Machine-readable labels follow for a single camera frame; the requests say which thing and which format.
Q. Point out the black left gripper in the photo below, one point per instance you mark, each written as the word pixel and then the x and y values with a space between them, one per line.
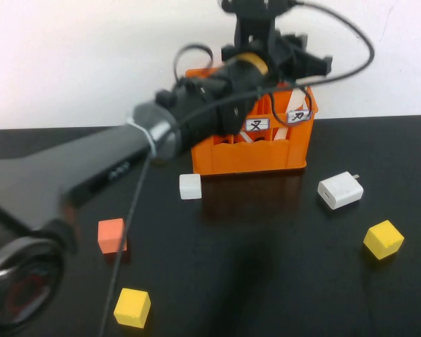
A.
pixel 256 24

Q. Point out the white plastic knife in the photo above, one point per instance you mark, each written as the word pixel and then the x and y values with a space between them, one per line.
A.
pixel 296 100

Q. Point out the orange plastic cutlery holder crate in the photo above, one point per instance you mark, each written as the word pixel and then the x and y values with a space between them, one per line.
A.
pixel 252 158

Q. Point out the paper label knife character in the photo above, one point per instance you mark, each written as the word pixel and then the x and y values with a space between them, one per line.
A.
pixel 299 117

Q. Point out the paper label fork character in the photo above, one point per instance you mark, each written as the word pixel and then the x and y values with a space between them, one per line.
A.
pixel 257 125

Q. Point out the white foam cube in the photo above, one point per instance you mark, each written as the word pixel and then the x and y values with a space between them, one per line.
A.
pixel 190 186

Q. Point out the white zip tie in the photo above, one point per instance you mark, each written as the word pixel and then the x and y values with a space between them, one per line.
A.
pixel 145 138

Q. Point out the yellow foam cube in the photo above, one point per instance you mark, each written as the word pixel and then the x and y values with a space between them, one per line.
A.
pixel 132 308
pixel 384 240

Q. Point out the orange foam cube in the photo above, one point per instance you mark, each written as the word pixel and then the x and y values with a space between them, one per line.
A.
pixel 108 235

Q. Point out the white USB wall charger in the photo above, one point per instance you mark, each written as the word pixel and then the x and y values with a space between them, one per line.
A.
pixel 341 190

